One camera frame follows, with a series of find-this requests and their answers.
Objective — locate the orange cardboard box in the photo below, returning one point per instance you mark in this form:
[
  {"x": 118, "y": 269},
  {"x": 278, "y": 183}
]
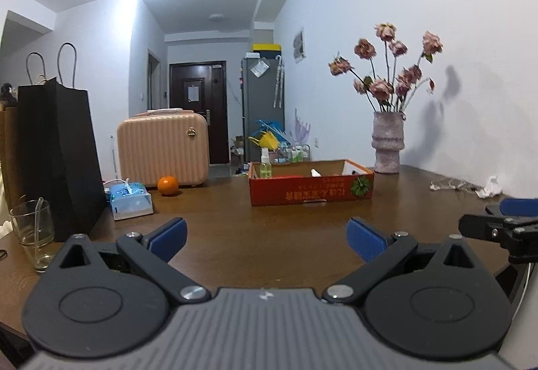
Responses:
[{"x": 311, "y": 191}]

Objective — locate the purple hanger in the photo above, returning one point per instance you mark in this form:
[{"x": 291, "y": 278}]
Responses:
[{"x": 300, "y": 128}]

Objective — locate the yellow watering can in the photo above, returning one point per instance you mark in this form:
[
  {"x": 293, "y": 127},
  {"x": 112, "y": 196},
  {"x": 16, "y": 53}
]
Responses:
[{"x": 265, "y": 141}]

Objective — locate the blue tissue pack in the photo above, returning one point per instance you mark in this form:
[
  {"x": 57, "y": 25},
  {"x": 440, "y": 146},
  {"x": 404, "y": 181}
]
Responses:
[{"x": 130, "y": 202}]

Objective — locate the clear drinking glass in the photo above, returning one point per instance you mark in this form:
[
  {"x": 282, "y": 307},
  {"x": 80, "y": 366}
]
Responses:
[{"x": 31, "y": 235}]

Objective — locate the grey refrigerator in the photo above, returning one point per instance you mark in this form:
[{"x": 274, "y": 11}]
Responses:
[{"x": 256, "y": 101}]

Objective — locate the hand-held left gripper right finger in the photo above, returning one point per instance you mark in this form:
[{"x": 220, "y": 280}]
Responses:
[{"x": 365, "y": 242}]

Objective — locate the crumpled white tissue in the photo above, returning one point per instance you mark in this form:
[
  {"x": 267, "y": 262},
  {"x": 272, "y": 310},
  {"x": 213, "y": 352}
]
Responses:
[{"x": 489, "y": 187}]

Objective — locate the hanging clear umbrella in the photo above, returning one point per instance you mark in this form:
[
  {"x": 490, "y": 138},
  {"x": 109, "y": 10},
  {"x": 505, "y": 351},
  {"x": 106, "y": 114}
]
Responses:
[{"x": 278, "y": 84}]

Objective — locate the yellow box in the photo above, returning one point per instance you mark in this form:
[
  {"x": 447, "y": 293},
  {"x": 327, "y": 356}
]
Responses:
[{"x": 266, "y": 48}]

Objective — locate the grey interior door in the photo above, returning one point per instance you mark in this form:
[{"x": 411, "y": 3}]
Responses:
[{"x": 153, "y": 80}]

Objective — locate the orange fruit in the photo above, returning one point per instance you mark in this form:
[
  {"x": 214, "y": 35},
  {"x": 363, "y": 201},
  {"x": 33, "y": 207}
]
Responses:
[{"x": 168, "y": 186}]

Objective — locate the green spray bottle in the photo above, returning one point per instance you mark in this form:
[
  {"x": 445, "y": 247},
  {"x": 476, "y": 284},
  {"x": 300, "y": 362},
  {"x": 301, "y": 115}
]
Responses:
[{"x": 265, "y": 168}]

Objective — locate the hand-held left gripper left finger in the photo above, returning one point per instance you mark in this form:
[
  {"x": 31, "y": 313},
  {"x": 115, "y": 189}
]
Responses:
[{"x": 170, "y": 237}]

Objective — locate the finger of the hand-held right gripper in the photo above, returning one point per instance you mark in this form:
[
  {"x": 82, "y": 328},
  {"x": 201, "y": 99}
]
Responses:
[
  {"x": 479, "y": 225},
  {"x": 519, "y": 207}
]

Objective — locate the paper note on refrigerator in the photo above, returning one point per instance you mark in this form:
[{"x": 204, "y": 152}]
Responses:
[{"x": 258, "y": 68}]

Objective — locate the pink ribbed suitcase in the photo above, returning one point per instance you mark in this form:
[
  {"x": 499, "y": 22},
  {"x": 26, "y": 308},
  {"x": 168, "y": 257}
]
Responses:
[{"x": 164, "y": 147}]

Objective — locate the dark brown entrance door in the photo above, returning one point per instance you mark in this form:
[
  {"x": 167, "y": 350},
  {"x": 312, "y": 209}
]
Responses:
[{"x": 197, "y": 122}]

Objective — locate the wall picture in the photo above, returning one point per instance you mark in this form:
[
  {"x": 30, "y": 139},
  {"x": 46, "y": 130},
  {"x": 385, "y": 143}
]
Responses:
[{"x": 299, "y": 45}]

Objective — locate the black paper bag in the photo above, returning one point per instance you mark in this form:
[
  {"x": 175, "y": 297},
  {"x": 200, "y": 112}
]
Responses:
[{"x": 59, "y": 151}]

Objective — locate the clear straw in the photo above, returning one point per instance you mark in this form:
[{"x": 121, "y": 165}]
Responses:
[{"x": 39, "y": 218}]

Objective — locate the dried pink roses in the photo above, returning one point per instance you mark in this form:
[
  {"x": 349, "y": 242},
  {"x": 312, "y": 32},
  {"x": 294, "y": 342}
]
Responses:
[{"x": 382, "y": 88}]

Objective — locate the grey textured vase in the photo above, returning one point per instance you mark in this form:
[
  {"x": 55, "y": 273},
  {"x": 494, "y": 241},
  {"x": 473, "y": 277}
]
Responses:
[{"x": 387, "y": 143}]

